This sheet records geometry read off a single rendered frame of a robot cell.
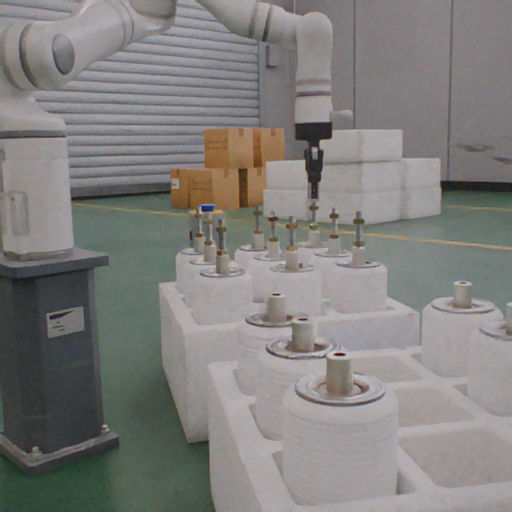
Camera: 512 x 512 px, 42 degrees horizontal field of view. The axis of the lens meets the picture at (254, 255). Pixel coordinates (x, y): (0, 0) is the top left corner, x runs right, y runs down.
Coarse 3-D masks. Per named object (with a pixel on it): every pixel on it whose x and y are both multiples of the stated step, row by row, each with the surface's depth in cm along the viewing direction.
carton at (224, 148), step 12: (204, 132) 509; (216, 132) 499; (228, 132) 490; (240, 132) 497; (204, 144) 511; (216, 144) 501; (228, 144) 491; (240, 144) 498; (204, 156) 513; (216, 156) 503; (228, 156) 493; (240, 156) 499; (252, 156) 508; (216, 168) 505; (228, 168) 495
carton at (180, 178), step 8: (184, 168) 529; (192, 168) 523; (200, 168) 519; (176, 176) 523; (184, 176) 514; (176, 184) 523; (184, 184) 515; (176, 192) 525; (184, 192) 517; (176, 200) 526; (184, 200) 518
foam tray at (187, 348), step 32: (160, 288) 134; (192, 320) 107; (320, 320) 105; (352, 320) 106; (384, 320) 108; (416, 320) 109; (192, 352) 101; (224, 352) 102; (192, 384) 102; (192, 416) 102
